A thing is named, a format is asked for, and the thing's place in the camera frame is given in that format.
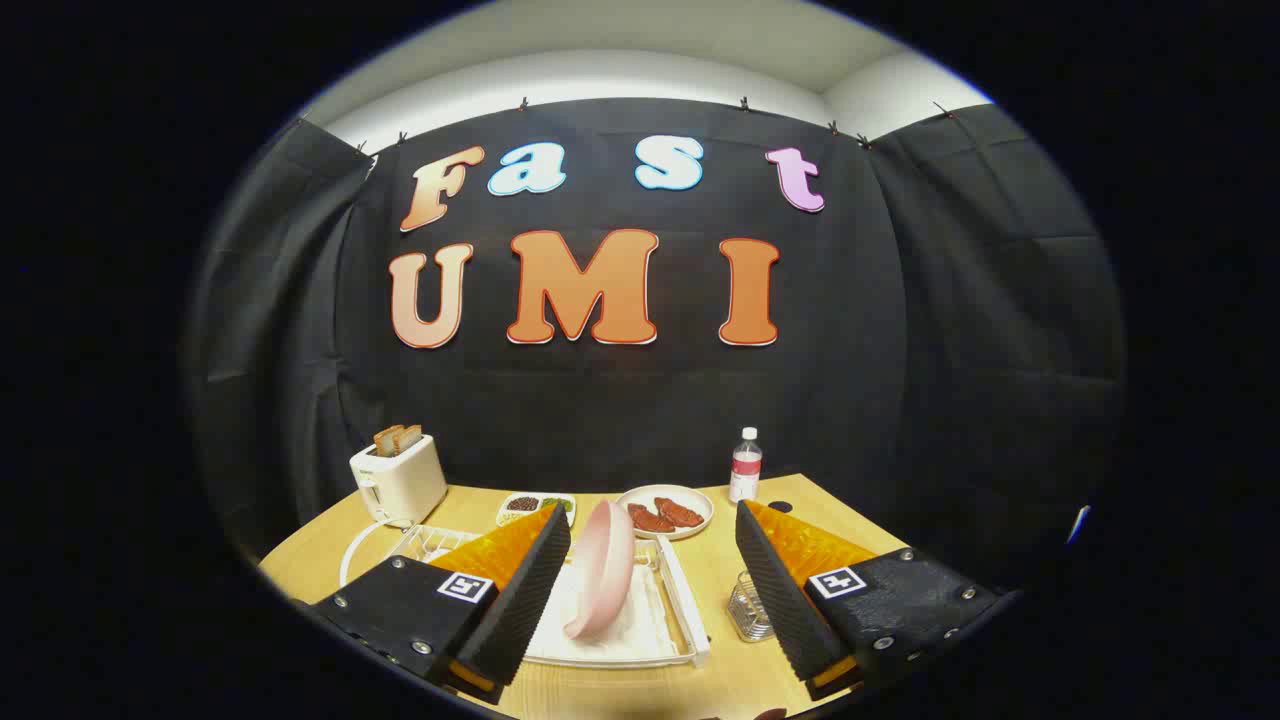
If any pink plate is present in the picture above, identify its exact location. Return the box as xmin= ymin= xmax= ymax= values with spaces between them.
xmin=563 ymin=498 xmax=638 ymax=641

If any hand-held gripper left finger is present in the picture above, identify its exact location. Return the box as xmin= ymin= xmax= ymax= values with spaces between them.
xmin=308 ymin=501 xmax=574 ymax=706

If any black backdrop cloth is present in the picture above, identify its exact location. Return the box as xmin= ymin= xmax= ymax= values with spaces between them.
xmin=185 ymin=97 xmax=1129 ymax=601

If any clear bottle with red label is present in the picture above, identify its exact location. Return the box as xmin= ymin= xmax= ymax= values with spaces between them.
xmin=728 ymin=427 xmax=764 ymax=504

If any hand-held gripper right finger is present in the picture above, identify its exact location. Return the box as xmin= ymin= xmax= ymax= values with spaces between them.
xmin=734 ymin=498 xmax=1023 ymax=703

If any white toaster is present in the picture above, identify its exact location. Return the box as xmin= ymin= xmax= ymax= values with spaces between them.
xmin=349 ymin=434 xmax=449 ymax=528

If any white divided dish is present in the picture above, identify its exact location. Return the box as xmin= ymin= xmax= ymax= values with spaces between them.
xmin=496 ymin=492 xmax=578 ymax=528

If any white wire dish rack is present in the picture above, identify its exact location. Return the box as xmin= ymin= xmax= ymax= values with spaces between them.
xmin=338 ymin=510 xmax=713 ymax=670

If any metal wire basket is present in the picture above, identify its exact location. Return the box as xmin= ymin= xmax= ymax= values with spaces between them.
xmin=727 ymin=571 xmax=777 ymax=643

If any white round plate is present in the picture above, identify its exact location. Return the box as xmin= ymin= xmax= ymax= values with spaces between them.
xmin=614 ymin=484 xmax=715 ymax=542

